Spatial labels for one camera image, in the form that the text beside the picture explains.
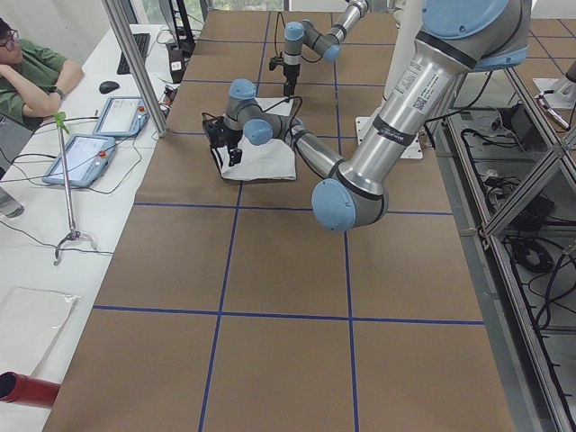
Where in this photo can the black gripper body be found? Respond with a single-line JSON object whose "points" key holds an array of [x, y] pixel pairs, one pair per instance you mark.
{"points": [[289, 73], [231, 136]]}

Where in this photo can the grey cartoon print t-shirt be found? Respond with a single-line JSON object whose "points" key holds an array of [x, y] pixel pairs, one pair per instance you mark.
{"points": [[265, 157]]}

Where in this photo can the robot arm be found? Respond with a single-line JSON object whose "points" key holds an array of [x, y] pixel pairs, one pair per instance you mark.
{"points": [[455, 38], [326, 45]]}

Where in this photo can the small black labelled box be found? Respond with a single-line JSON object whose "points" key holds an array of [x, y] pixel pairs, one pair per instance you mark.
{"points": [[176, 65]]}

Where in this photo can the black monitor stand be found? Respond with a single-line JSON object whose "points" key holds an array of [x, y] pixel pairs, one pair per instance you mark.
{"points": [[179, 27]]}

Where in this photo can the far blue teach pendant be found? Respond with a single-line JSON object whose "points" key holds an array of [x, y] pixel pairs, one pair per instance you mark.
{"points": [[122, 117]]}

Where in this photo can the blue teach pendant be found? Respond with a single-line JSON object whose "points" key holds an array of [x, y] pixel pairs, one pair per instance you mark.
{"points": [[122, 117], [87, 158]]}

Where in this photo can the black computer mouse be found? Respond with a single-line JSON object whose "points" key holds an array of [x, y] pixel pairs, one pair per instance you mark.
{"points": [[108, 86]]}

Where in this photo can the near blue teach pendant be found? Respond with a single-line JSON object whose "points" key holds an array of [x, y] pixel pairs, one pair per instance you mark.
{"points": [[87, 158]]}

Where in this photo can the metal reacher grabber tool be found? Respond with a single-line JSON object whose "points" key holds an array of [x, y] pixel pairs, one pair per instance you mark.
{"points": [[74, 234]]}

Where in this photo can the person in green shirt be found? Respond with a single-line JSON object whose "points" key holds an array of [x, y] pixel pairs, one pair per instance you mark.
{"points": [[35, 80]]}

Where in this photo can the clear plastic bag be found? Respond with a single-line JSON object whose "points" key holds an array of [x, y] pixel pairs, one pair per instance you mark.
{"points": [[31, 321]]}

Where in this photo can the red cylinder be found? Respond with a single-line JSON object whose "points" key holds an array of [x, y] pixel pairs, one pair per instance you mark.
{"points": [[28, 391]]}

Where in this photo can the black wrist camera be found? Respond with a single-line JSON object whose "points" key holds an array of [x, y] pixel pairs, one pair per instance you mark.
{"points": [[213, 128], [275, 63]]}

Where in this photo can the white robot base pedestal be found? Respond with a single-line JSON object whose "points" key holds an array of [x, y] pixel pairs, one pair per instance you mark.
{"points": [[408, 17]]}

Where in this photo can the aluminium frame post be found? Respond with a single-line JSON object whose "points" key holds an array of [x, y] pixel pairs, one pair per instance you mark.
{"points": [[122, 31]]}

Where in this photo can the aluminium side frame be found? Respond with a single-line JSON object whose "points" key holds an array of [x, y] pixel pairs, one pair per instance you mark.
{"points": [[511, 140]]}

